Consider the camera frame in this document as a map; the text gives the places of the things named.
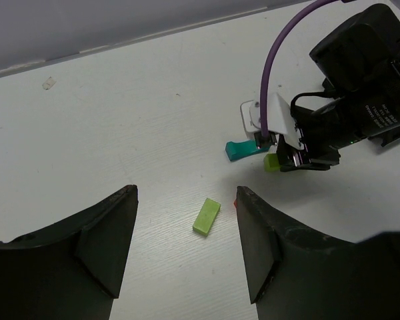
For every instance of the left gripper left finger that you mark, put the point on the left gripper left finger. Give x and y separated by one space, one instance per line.
72 269

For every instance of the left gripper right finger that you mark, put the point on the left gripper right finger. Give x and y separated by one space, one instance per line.
296 272

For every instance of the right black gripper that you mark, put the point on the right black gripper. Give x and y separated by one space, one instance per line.
373 112

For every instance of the small green cube block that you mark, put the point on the small green cube block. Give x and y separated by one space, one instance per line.
271 163

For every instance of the teal arch block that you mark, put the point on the teal arch block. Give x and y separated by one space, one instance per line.
240 150

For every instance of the flat green block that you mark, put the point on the flat green block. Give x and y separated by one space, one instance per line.
206 217

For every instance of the small tape scrap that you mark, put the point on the small tape scrap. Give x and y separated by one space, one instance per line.
48 84

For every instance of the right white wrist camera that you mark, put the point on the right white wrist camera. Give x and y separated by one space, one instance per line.
279 120

